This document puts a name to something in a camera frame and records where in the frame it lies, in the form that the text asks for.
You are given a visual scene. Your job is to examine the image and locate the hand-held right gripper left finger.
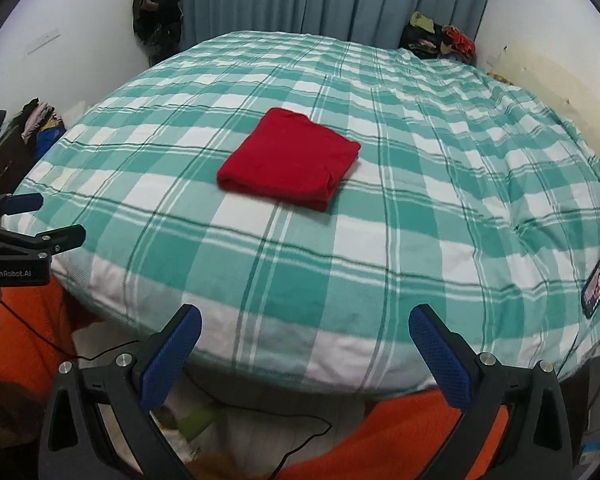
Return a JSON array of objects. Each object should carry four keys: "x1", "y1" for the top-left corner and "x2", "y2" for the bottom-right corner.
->
[{"x1": 37, "y1": 304, "x2": 203, "y2": 480}]

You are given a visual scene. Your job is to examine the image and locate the brown wooden cabinet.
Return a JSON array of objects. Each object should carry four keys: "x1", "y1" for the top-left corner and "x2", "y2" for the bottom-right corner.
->
[{"x1": 0, "y1": 125, "x2": 38, "y2": 196}]

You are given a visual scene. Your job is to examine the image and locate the pile of mixed clothes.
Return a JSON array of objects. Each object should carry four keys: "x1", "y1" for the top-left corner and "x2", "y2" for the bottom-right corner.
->
[{"x1": 20, "y1": 97, "x2": 68, "y2": 161}]

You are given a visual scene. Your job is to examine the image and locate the red knit garment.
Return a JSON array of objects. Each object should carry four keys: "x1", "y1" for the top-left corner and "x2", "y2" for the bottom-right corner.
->
[{"x1": 216, "y1": 107, "x2": 362, "y2": 212}]

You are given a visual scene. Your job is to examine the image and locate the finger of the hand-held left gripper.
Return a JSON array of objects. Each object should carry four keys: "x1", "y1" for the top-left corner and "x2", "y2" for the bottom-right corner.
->
[
  {"x1": 0, "y1": 224, "x2": 87, "y2": 261},
  {"x1": 0, "y1": 191, "x2": 45, "y2": 228}
]

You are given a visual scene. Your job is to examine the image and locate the pile of dark clothes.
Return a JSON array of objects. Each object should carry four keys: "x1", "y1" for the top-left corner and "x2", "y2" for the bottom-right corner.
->
[{"x1": 400, "y1": 10, "x2": 478, "y2": 66}]

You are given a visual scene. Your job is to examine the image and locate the green plaid bed blanket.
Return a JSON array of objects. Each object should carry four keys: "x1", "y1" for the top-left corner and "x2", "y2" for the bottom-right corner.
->
[{"x1": 14, "y1": 30, "x2": 600, "y2": 401}]

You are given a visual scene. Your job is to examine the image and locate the white cloth under bed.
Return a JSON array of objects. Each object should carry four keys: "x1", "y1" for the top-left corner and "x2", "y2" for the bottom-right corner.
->
[{"x1": 150, "y1": 370, "x2": 376, "y2": 480}]

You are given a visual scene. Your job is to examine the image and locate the white wall plate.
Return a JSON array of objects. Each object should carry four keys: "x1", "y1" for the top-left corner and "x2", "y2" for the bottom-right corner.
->
[{"x1": 26, "y1": 32, "x2": 61, "y2": 55}]

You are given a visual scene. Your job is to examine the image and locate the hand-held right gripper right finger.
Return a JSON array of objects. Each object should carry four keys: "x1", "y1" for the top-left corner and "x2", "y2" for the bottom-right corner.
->
[{"x1": 409, "y1": 304, "x2": 586, "y2": 480}]

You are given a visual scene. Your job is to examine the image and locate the person's orange clothing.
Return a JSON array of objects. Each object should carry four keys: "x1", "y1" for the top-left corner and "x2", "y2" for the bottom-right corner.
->
[{"x1": 0, "y1": 277, "x2": 511, "y2": 480}]

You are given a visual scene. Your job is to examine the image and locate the smartphone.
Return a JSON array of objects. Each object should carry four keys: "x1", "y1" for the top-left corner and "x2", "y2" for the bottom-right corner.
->
[{"x1": 580, "y1": 259, "x2": 600, "y2": 318}]

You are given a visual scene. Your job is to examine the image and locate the dark hanging clothes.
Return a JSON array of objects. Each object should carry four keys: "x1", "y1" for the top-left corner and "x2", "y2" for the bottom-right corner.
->
[{"x1": 132, "y1": 0, "x2": 188, "y2": 66}]

